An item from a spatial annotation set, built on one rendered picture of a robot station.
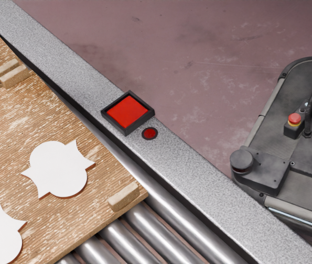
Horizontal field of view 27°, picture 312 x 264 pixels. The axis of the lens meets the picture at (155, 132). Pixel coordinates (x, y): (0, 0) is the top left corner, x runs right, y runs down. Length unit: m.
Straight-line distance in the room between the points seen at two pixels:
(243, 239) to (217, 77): 1.53
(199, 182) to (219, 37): 1.61
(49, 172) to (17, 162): 0.08
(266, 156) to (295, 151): 0.10
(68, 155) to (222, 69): 1.47
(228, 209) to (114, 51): 1.69
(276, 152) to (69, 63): 0.85
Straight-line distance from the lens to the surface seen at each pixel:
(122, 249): 1.12
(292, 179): 1.99
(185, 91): 2.54
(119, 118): 1.27
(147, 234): 1.13
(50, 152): 1.23
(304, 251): 1.10
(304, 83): 2.23
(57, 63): 1.43
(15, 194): 1.21
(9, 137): 1.29
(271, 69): 2.60
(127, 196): 1.12
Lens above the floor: 1.89
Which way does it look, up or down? 51 degrees down
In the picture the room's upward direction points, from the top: 12 degrees counter-clockwise
